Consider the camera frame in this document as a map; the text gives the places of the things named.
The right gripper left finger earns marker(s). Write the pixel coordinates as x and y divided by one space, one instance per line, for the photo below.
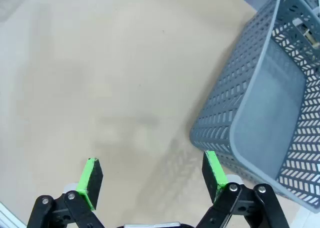
87 183

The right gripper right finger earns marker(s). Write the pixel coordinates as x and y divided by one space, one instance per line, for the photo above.
215 178

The grey plastic woven basket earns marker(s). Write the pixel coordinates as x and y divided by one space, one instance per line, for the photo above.
225 100

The aluminium slotted base plate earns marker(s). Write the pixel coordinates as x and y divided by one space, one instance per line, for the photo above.
8 216

